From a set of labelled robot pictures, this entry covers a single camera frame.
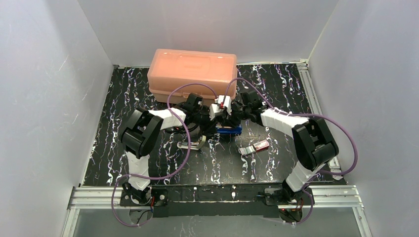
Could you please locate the red white staple box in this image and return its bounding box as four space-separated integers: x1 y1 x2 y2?
239 140 270 156

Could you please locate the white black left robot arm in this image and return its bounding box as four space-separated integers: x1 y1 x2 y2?
119 93 223 192

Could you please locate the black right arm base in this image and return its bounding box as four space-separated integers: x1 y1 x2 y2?
263 188 313 209

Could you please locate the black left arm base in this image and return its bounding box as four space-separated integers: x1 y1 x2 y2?
119 188 168 207

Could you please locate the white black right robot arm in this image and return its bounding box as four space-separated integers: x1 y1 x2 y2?
217 91 339 193

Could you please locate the black marble pattern mat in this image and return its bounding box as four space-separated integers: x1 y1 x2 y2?
83 64 311 186

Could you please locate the pink translucent plastic storage box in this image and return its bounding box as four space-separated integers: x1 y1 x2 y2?
147 49 238 106

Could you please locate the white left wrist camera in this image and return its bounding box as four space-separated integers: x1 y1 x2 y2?
209 104 224 120

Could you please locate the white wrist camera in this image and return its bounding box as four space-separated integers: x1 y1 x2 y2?
209 104 224 120
216 95 232 115

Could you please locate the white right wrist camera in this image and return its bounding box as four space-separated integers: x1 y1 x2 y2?
216 95 232 115

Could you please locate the coiled black usb cable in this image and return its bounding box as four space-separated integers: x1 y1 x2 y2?
164 121 191 134

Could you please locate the aluminium right frame rail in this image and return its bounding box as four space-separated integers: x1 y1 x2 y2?
296 59 341 173

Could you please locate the aluminium frame rail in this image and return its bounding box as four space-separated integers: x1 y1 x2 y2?
296 59 341 173
68 185 364 209

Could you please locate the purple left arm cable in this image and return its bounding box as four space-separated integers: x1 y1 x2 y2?
111 83 218 228

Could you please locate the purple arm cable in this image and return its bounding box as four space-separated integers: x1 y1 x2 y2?
224 78 359 226
111 83 218 228

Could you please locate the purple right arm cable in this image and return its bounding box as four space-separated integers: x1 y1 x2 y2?
224 78 359 226

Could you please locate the aluminium front frame rail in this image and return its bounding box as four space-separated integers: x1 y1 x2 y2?
68 185 364 209

